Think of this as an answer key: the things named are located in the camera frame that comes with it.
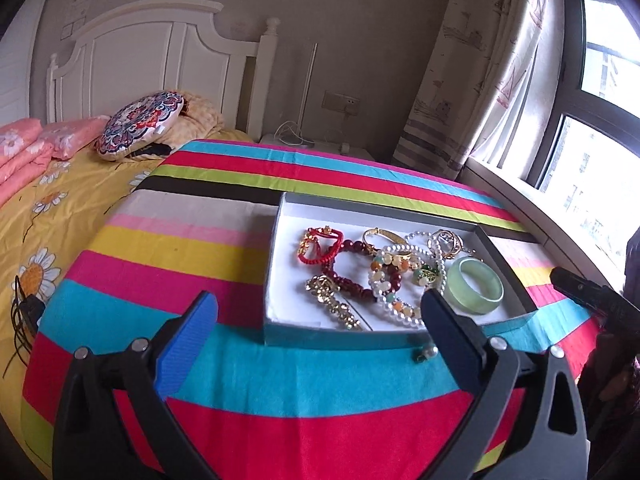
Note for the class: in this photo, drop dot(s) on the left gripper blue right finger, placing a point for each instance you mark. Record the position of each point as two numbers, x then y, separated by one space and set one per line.
458 339

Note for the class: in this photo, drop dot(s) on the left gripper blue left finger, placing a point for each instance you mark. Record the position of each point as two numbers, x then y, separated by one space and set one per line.
181 342

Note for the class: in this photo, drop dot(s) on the small pearl earring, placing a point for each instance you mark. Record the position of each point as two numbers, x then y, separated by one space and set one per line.
425 353

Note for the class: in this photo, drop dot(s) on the green jade bangle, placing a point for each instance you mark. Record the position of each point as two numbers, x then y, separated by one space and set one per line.
475 286

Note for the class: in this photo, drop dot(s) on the gold rhinestone hair clip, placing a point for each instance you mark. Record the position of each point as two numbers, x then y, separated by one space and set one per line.
324 290

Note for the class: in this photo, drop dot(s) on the white shallow jewelry box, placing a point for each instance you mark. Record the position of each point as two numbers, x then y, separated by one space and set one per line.
383 260

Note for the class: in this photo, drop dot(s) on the right hand dark glove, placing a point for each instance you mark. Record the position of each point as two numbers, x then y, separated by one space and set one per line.
609 390

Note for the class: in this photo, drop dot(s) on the white window sill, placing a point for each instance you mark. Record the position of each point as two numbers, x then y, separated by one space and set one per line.
547 223

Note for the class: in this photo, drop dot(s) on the rainbow striped cloth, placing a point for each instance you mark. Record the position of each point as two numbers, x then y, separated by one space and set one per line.
255 411

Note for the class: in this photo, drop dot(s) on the dark framed window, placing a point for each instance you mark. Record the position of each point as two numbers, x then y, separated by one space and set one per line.
588 158

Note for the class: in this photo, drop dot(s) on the yellow daisy bed sheet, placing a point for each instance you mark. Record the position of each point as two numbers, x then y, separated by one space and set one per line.
50 219

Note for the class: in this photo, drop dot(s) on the white nightstand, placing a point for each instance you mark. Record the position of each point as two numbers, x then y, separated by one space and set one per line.
319 146

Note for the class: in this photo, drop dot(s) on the yellow fluffy blanket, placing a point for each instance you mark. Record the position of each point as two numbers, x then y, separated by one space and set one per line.
198 119

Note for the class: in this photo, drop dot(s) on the round patterned cushion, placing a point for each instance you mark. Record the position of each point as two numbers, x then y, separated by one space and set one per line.
139 124

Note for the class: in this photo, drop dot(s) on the pink floral pillow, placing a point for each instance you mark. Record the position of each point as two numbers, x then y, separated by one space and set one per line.
67 138

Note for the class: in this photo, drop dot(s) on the white slim desk lamp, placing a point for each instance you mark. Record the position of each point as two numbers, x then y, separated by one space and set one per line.
290 133

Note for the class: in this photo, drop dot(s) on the beige sailboat print curtain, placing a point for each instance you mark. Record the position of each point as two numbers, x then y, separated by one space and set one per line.
482 54

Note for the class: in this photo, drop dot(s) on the pink folded quilt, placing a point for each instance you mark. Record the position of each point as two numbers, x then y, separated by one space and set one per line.
24 155

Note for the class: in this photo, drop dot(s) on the white wooden headboard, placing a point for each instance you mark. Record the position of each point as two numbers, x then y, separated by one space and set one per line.
151 45

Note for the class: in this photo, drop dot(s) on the wall power socket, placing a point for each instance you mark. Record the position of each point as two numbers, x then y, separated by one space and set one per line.
340 103

